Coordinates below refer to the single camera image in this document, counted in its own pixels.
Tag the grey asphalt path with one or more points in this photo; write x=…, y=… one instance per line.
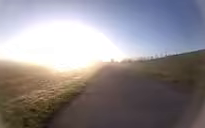
x=123, y=100

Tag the row of bare trees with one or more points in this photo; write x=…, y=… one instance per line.
x=146, y=58

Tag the grass field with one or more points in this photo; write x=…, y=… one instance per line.
x=176, y=66

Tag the frosty grass verge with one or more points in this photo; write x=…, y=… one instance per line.
x=26, y=93

